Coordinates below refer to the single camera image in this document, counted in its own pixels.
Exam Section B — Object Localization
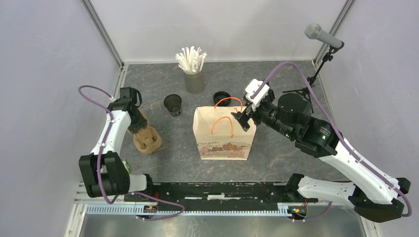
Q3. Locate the white wrapped straws bundle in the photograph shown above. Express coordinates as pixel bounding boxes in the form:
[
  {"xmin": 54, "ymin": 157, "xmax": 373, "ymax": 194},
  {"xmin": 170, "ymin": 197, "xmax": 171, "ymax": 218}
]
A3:
[{"xmin": 175, "ymin": 46, "xmax": 207, "ymax": 76}]

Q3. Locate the brown paper takeout bag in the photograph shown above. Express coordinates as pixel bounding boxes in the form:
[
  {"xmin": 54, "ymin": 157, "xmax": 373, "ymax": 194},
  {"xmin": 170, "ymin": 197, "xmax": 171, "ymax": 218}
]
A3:
[{"xmin": 193, "ymin": 97, "xmax": 256, "ymax": 160}]

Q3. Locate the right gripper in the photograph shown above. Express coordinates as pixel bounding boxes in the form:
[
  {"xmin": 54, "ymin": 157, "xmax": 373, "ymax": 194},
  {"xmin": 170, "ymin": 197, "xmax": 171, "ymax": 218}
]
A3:
[{"xmin": 231, "ymin": 92, "xmax": 295, "ymax": 139}]

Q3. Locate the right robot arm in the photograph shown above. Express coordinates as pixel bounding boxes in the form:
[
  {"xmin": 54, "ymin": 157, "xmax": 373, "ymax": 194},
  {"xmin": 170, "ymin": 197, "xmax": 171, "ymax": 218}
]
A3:
[{"xmin": 233, "ymin": 91, "xmax": 412, "ymax": 223}]

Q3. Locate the brown cardboard cup carrier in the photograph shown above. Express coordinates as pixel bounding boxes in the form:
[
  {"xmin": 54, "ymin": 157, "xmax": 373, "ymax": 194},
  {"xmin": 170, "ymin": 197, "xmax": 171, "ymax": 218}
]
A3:
[{"xmin": 132, "ymin": 111, "xmax": 162, "ymax": 155}]

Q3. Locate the grey straw holder cup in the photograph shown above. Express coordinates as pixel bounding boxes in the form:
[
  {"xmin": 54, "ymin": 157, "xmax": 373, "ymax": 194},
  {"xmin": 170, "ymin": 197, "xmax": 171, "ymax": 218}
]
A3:
[{"xmin": 183, "ymin": 71, "xmax": 206, "ymax": 94}]

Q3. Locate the green owl number tile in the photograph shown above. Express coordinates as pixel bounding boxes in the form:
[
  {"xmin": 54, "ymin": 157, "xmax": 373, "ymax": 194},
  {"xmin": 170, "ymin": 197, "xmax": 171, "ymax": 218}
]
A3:
[{"xmin": 123, "ymin": 159, "xmax": 131, "ymax": 174}]

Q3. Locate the black microphone stand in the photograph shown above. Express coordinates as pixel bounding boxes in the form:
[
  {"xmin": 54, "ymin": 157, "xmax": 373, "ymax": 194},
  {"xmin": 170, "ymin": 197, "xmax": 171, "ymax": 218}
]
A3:
[{"xmin": 283, "ymin": 46, "xmax": 339, "ymax": 113}]

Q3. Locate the grey microphone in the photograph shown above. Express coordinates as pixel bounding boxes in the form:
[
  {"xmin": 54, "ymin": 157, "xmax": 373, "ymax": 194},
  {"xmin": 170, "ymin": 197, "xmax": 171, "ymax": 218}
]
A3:
[{"xmin": 304, "ymin": 24, "xmax": 344, "ymax": 49}]

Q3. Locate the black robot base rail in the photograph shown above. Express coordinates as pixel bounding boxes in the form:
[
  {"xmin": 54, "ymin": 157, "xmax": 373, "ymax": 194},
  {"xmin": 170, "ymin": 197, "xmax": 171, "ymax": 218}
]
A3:
[{"xmin": 124, "ymin": 182, "xmax": 318, "ymax": 218}]

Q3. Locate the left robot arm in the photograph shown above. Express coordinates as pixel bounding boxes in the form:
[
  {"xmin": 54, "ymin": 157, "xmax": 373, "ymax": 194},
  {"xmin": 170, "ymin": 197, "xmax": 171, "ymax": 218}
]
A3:
[{"xmin": 79, "ymin": 87, "xmax": 155, "ymax": 201}]

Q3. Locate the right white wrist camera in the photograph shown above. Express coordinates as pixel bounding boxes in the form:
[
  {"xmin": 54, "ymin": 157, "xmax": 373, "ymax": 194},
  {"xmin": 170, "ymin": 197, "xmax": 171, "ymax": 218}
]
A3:
[{"xmin": 243, "ymin": 79, "xmax": 270, "ymax": 111}]

